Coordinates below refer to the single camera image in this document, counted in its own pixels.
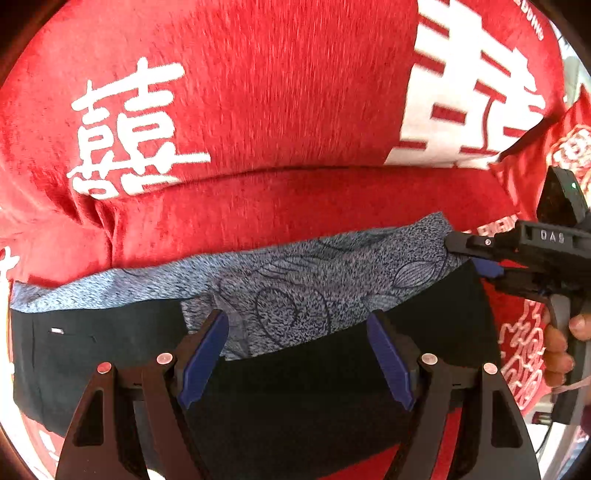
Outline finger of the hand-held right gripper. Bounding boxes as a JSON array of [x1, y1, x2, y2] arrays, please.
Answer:
[[444, 231, 518, 259], [471, 257, 551, 297]]

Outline red printed blanket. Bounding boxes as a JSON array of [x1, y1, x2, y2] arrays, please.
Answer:
[[0, 0, 591, 480]]

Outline person's right hand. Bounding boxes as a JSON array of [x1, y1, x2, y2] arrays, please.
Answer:
[[542, 314, 591, 389]]

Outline red patterned pillow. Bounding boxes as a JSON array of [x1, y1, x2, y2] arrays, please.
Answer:
[[489, 88, 591, 411]]

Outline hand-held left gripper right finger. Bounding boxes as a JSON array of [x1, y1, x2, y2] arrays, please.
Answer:
[[366, 309, 542, 480]]

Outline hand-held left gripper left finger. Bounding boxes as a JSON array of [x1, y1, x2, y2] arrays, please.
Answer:
[[55, 309, 230, 480]]

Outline black pants with patterned waistband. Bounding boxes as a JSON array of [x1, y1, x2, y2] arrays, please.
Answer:
[[9, 211, 504, 480]]

